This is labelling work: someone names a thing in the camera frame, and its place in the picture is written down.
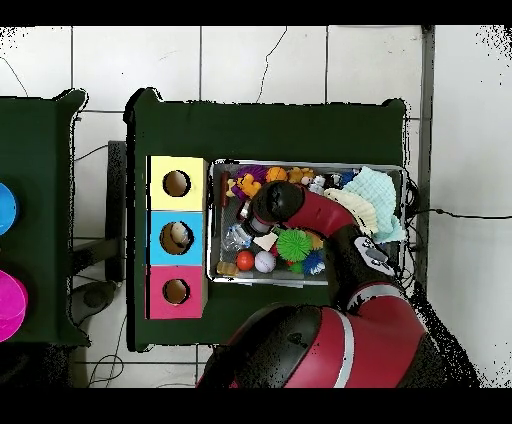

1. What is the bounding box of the brown plush bear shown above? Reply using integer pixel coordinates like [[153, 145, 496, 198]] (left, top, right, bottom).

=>
[[286, 166, 317, 186]]

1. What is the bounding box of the wooden box with three holes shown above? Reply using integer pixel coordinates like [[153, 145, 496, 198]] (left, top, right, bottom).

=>
[[145, 155, 210, 320]]

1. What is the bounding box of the black upright panel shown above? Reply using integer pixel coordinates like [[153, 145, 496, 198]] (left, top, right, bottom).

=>
[[104, 139, 128, 283]]

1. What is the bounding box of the white toy baseball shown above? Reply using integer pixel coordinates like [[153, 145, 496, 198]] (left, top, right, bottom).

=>
[[254, 250, 277, 274]]

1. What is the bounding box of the blue round disc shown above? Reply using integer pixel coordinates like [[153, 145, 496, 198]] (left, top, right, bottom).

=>
[[0, 181, 20, 237]]

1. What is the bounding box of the orange toy basketball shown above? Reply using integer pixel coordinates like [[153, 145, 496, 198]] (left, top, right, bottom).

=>
[[265, 165, 289, 184]]

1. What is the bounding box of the mint green knitted cloth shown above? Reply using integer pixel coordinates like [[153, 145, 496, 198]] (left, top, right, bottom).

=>
[[342, 165, 407, 244]]

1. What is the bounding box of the cream knitted cloth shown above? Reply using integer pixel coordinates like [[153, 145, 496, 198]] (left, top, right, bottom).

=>
[[322, 187, 380, 235]]

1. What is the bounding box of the plain wooden cube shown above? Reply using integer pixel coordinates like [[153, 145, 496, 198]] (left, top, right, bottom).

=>
[[252, 231, 279, 252]]

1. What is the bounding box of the purple spiky ball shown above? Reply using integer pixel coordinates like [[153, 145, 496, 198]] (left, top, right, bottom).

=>
[[234, 164, 269, 185]]

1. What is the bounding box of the thin black cable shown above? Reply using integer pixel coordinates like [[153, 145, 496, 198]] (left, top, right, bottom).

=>
[[403, 206, 512, 221]]

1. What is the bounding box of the shallow silver mesh bin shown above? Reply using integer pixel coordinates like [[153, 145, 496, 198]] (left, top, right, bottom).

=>
[[207, 159, 410, 288]]

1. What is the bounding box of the orange ridged plastic toy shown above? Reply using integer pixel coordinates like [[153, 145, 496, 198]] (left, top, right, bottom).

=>
[[235, 173, 263, 199]]

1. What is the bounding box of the magenta round disc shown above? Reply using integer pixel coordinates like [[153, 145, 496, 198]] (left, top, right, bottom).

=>
[[0, 269, 29, 343]]

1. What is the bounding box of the green stringy puffer ball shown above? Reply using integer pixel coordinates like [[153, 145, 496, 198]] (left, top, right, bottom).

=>
[[276, 228, 313, 263]]

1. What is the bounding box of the small orange ball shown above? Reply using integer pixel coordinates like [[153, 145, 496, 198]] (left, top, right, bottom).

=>
[[235, 250, 256, 272]]

